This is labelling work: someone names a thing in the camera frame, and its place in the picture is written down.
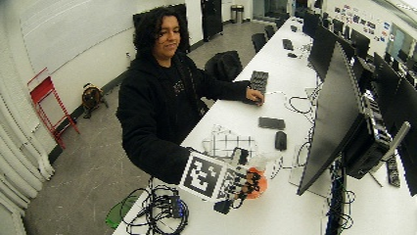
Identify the black desk chair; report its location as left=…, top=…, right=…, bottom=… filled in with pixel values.
left=264, top=24, right=277, bottom=40
left=250, top=32, right=268, bottom=54

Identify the black computer mouse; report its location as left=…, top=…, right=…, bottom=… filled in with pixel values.
left=273, top=130, right=289, bottom=152

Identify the bundle of hanging black cables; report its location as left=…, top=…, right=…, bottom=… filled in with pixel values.
left=325, top=161, right=357, bottom=235

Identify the silver trash can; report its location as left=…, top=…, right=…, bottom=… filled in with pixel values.
left=229, top=4, right=245, bottom=24

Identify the the person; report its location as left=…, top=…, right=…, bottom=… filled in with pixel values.
left=114, top=6, right=266, bottom=186

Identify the black power strip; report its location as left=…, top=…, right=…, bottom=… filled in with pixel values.
left=386, top=156, right=401, bottom=188

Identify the small black keyboard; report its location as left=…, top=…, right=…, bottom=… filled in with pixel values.
left=281, top=38, right=296, bottom=52

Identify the green plastic piece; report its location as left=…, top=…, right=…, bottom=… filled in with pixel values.
left=104, top=194, right=140, bottom=230

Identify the yellow and black cable reel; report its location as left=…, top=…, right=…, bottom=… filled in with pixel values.
left=81, top=82, right=109, bottom=119

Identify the red folding step stool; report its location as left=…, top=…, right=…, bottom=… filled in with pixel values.
left=26, top=67, right=82, bottom=150

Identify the black cable hub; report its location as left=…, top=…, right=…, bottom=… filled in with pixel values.
left=168, top=194, right=184, bottom=219

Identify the clear bottle with orange drink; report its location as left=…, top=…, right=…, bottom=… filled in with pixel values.
left=242, top=152, right=284, bottom=200

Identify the black computer box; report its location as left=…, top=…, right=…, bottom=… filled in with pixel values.
left=342, top=94, right=394, bottom=180

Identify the black flat phone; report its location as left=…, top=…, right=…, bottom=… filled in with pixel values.
left=257, top=116, right=286, bottom=131

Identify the white cube of black markers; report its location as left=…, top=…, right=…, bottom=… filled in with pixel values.
left=177, top=151, right=245, bottom=203

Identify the large black monitor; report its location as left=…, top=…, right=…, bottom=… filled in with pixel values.
left=296, top=42, right=367, bottom=197

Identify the tangle of black cables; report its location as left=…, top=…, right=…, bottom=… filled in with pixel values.
left=118, top=177, right=190, bottom=235

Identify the black office chair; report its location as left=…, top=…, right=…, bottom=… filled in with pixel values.
left=204, top=50, right=245, bottom=83

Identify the black looped cable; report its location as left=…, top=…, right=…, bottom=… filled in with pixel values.
left=286, top=95, right=314, bottom=116

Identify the black tall cabinet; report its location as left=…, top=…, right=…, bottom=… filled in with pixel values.
left=200, top=0, right=224, bottom=42

